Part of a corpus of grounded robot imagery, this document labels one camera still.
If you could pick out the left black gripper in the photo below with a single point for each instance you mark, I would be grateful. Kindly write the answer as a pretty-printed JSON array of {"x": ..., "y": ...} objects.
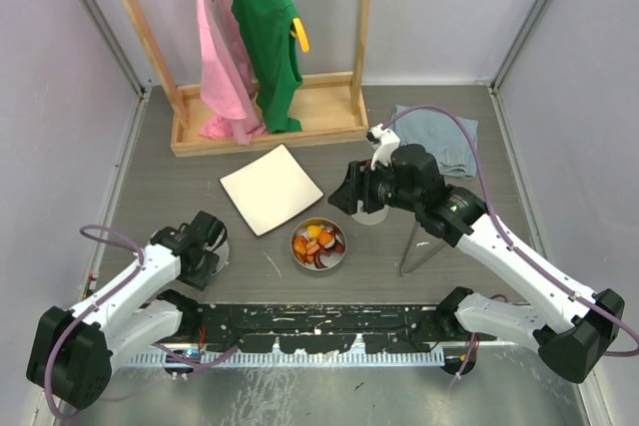
[{"x": 201, "y": 279}]

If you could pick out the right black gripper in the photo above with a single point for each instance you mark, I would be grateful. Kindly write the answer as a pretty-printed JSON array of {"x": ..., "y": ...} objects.
[{"x": 357, "y": 186}]

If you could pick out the yellow corn piece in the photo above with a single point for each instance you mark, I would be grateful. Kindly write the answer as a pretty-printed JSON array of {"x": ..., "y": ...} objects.
[{"x": 314, "y": 231}]

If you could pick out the shallow round metal tin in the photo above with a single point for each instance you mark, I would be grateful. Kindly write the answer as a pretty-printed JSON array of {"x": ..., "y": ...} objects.
[{"x": 307, "y": 261}]

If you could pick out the orange strawberry shaped piece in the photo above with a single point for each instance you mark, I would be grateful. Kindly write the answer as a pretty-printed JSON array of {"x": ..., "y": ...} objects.
[{"x": 301, "y": 246}]

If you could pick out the white square plate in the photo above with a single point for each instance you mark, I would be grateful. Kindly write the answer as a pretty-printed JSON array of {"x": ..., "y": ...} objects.
[{"x": 271, "y": 190}]

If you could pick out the metal tongs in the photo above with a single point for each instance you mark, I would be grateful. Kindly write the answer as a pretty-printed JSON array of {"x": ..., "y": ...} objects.
[{"x": 417, "y": 252}]

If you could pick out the blue denim cloth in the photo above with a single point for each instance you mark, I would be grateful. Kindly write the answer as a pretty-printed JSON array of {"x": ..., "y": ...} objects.
[{"x": 441, "y": 137}]

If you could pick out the tall metal container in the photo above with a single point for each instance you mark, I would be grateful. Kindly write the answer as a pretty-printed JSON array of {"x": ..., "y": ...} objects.
[{"x": 370, "y": 218}]

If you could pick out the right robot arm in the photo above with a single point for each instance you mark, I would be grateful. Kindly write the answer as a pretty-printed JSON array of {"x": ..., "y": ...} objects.
[{"x": 569, "y": 325}]

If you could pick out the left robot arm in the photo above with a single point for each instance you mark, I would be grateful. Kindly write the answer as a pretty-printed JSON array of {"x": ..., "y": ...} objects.
[{"x": 76, "y": 351}]

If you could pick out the wooden clothes rack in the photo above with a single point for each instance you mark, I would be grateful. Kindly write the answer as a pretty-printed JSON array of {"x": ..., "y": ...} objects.
[{"x": 330, "y": 106}]

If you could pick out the pink shirt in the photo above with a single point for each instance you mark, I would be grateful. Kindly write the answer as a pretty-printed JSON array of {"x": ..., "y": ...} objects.
[{"x": 226, "y": 76}]

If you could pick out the green shirt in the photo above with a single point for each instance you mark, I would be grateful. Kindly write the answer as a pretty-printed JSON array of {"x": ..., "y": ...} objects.
[{"x": 265, "y": 26}]

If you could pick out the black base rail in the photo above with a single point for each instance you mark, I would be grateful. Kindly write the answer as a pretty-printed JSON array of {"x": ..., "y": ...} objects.
[{"x": 315, "y": 328}]

